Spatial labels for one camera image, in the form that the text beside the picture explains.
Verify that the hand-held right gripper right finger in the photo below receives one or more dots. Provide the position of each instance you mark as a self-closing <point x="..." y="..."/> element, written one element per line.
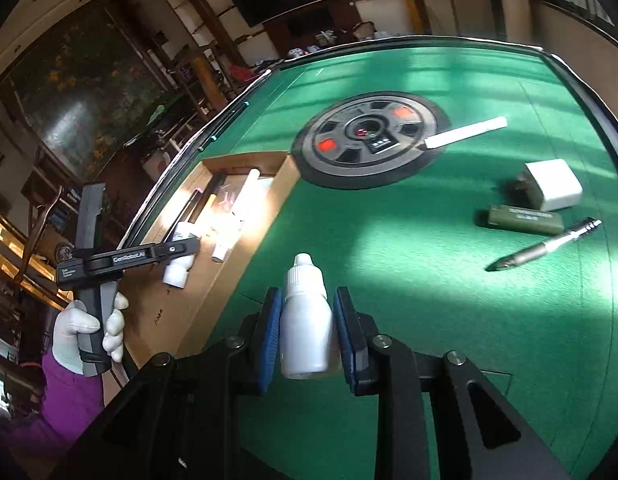
<point x="346" y="340"/>

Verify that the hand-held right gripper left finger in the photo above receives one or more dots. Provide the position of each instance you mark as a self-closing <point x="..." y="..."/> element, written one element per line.
<point x="271" y="340"/>

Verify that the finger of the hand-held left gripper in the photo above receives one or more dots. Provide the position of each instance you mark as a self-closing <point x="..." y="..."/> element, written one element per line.
<point x="181" y="249"/>

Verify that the white pill bottle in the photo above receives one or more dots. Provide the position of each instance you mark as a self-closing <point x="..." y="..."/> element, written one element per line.
<point x="179" y="270"/>

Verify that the small white dropper bottle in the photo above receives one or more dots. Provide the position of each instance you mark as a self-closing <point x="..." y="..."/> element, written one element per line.
<point x="306" y="325"/>

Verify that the black marker with pink end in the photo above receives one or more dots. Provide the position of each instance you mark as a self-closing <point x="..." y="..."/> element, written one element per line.
<point x="191" y="210"/>

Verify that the cardboard box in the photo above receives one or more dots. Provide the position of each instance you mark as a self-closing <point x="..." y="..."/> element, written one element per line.
<point x="209" y="290"/>

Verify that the black marker with red end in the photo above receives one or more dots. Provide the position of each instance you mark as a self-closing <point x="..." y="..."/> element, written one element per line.
<point x="214" y="195"/>

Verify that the clear plastic packet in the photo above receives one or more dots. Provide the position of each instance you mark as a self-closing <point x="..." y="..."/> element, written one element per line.
<point x="225" y="202"/>

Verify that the white tube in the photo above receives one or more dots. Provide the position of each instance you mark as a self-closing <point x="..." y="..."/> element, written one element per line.
<point x="241" y="205"/>

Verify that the black gel pen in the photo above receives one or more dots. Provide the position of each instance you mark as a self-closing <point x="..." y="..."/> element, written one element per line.
<point x="539" y="247"/>

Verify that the olive green lighter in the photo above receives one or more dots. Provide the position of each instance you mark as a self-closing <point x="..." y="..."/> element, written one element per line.
<point x="524" y="221"/>

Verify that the white marker pen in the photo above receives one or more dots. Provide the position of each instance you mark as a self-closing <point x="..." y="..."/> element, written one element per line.
<point x="469" y="132"/>

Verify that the white rectangular charger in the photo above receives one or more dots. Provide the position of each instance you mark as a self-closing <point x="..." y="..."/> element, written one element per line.
<point x="554" y="185"/>

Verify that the purple sleeved left forearm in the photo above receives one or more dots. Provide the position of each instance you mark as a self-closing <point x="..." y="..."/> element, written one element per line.
<point x="64" y="405"/>

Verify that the person's left hand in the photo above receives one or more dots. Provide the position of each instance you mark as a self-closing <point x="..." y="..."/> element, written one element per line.
<point x="69" y="330"/>

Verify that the carved wooden chair with medallion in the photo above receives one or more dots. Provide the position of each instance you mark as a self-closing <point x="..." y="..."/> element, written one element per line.
<point x="34" y="240"/>

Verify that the large flower painting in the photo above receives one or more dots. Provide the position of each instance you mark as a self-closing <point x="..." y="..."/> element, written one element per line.
<point x="89" y="95"/>

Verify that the black pen with teal cap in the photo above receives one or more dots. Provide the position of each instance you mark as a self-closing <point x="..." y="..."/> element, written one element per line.
<point x="229" y="122"/>

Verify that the round table centre disc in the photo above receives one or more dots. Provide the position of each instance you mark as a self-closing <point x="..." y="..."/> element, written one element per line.
<point x="339" y="160"/>

